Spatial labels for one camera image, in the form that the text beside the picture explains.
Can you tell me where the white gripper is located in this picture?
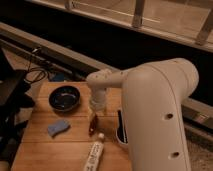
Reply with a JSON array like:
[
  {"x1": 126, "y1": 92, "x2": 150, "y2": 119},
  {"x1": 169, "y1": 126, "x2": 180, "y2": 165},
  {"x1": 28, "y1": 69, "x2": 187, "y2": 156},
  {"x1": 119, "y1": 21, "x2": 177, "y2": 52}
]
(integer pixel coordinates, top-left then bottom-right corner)
[{"x1": 88, "y1": 89, "x2": 107, "y2": 117}]

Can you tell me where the black cable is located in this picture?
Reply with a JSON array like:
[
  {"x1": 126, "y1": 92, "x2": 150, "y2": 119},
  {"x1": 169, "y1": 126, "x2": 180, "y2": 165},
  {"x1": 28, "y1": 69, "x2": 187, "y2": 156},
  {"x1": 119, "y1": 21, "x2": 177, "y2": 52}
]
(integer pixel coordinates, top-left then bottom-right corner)
[{"x1": 23, "y1": 46, "x2": 56, "y2": 84}]

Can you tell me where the dark blue bowl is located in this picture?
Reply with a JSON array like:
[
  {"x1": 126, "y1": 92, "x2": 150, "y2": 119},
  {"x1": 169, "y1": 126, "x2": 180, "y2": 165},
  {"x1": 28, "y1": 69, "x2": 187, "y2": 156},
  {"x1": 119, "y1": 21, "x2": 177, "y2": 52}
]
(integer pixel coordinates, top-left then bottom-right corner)
[{"x1": 49, "y1": 85, "x2": 80, "y2": 112}]

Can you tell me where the white tube with cap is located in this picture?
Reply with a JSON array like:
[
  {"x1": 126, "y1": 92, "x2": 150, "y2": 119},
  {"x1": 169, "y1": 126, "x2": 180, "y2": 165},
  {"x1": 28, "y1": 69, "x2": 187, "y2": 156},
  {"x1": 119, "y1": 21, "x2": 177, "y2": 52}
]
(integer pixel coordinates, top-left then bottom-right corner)
[{"x1": 83, "y1": 133, "x2": 105, "y2": 171}]

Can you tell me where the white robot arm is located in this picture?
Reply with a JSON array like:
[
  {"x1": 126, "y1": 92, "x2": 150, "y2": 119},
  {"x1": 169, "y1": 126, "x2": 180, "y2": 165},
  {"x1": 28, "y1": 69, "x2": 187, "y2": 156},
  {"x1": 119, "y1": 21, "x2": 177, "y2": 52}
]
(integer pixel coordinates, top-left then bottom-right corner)
[{"x1": 86, "y1": 58, "x2": 199, "y2": 171}]

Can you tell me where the black equipment at left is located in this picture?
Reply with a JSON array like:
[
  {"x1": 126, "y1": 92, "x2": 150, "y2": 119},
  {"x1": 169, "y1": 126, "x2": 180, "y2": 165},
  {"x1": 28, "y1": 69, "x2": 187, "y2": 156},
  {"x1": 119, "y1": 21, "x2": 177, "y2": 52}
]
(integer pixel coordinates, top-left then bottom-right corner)
[{"x1": 0, "y1": 47, "x2": 35, "y2": 164}]

